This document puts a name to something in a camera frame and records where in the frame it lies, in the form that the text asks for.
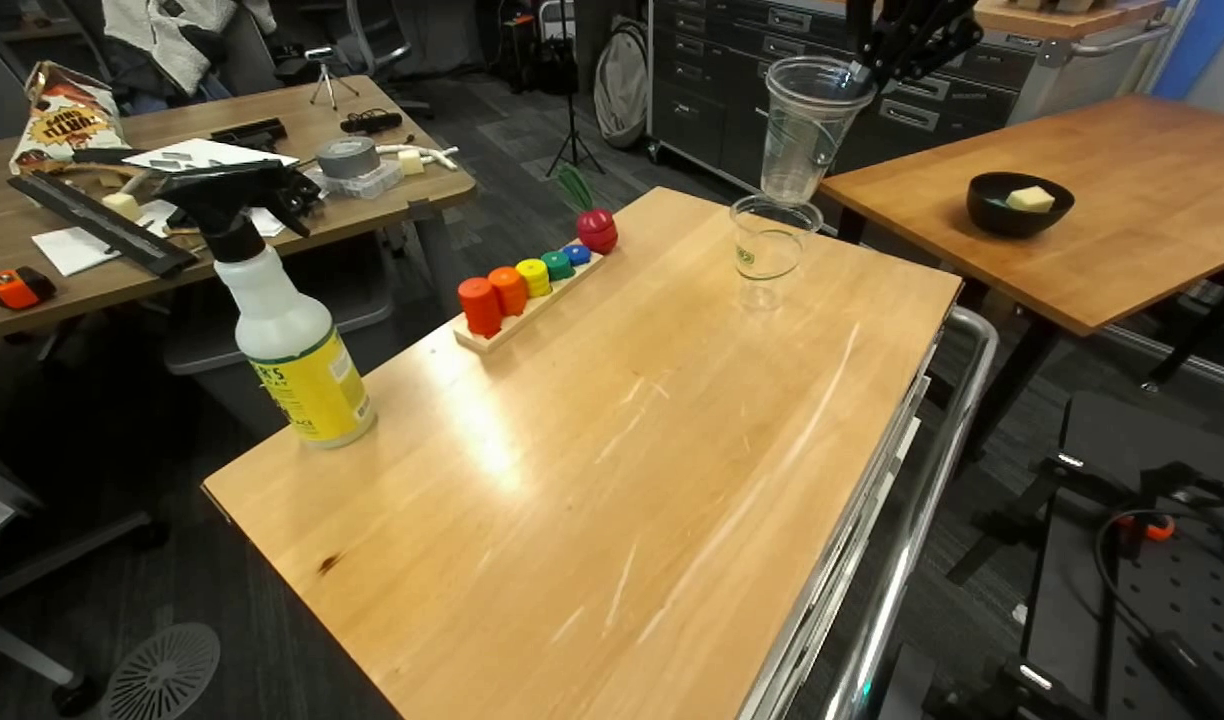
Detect orange red peg cylinder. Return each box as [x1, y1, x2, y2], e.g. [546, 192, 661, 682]
[457, 278, 505, 337]

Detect snack chip bag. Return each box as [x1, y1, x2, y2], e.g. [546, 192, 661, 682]
[9, 61, 125, 176]

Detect chrome cart handle bar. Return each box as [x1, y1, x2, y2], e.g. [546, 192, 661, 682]
[819, 307, 998, 720]

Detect clear plastic cup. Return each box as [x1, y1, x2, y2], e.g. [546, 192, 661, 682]
[759, 56, 876, 205]
[727, 198, 824, 312]

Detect orange black tape measure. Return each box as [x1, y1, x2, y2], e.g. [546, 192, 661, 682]
[0, 267, 56, 312]

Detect white yellow spray bottle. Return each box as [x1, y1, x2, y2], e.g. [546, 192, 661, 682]
[160, 162, 377, 450]

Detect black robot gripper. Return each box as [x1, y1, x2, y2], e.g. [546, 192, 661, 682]
[847, 0, 983, 86]

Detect black bowl with food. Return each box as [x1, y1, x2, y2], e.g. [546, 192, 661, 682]
[966, 171, 1076, 240]

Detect grey tape roll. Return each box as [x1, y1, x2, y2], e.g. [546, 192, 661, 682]
[317, 138, 380, 181]

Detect wooden peg toy base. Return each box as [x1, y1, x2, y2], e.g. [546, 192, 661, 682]
[450, 250, 599, 354]

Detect red apple toy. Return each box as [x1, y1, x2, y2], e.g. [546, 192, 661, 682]
[554, 165, 620, 256]

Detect yellow peg cylinder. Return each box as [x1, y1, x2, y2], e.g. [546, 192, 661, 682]
[514, 256, 553, 301]

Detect wooden side table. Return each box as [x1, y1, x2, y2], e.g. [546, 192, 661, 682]
[819, 95, 1224, 337]

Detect brown office desk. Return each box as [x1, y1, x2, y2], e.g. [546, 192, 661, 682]
[0, 71, 481, 345]

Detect green peg cylinder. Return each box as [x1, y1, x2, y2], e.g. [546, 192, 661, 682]
[543, 250, 575, 282]

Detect clear plastic cup on table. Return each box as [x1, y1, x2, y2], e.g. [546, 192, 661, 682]
[727, 198, 824, 312]

